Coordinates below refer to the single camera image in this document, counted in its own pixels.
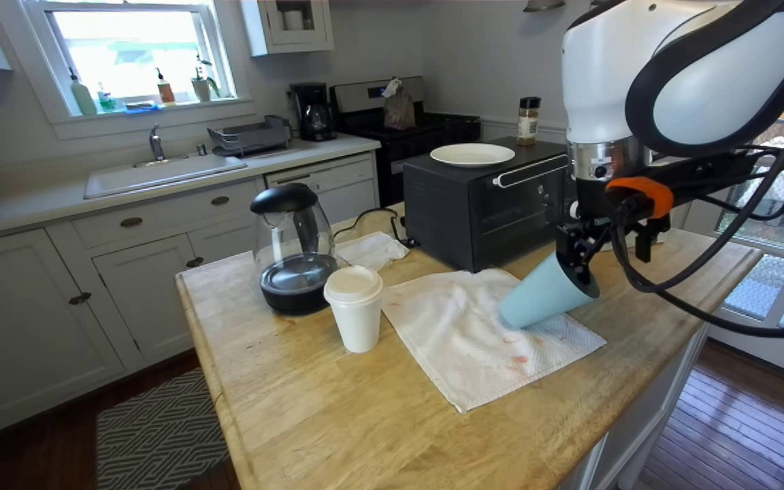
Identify pump soap bottle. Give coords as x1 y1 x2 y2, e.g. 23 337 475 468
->
189 54 223 103

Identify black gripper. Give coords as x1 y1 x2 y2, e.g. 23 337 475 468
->
550 186 650 297

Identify white glass door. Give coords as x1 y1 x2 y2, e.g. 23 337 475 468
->
680 78 784 390

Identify blue sponge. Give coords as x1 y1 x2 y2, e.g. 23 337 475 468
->
124 97 163 116

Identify black toaster oven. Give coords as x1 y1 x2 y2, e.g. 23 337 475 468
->
400 137 580 273

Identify white framed window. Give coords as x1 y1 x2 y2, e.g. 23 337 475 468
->
23 0 253 126

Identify white wood-top kitchen island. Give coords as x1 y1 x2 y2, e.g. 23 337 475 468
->
173 213 762 490

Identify white paper napkin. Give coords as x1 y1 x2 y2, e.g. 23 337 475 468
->
332 228 411 273

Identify grey patterned rug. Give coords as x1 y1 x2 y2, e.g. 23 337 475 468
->
94 364 231 490

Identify white plate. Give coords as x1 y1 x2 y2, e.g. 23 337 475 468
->
427 142 517 172

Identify light blue plastic cup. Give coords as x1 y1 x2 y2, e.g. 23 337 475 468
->
495 250 601 331

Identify spice shaker jar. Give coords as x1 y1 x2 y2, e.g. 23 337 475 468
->
514 96 546 144

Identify white cloth towel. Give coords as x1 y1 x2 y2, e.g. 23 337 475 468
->
379 267 611 416

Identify brown paper bag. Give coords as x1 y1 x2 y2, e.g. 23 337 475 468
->
379 76 420 134

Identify small amber bottle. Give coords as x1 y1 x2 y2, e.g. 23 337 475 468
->
155 65 177 105

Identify orange cable strap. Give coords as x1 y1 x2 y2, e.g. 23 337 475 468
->
605 174 675 221

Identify black coffee maker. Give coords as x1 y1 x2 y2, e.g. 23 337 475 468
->
287 81 339 144

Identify white kitchen sink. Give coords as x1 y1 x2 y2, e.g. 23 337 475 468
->
81 153 252 202

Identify white base cabinets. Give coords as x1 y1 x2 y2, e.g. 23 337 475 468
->
0 134 385 447

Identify glass electric kettle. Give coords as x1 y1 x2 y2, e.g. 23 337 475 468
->
249 182 341 319

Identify grey dish rack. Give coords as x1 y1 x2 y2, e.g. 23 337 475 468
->
205 112 295 159

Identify white lidded paper cup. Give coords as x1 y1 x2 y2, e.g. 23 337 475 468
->
321 263 386 356

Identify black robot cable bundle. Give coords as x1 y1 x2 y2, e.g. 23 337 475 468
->
611 0 784 340

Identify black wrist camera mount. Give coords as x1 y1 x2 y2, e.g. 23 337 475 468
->
631 149 767 261

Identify black kitchen stove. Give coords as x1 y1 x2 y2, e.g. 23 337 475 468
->
329 76 486 209

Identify chrome faucet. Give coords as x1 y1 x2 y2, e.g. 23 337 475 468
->
145 122 170 163

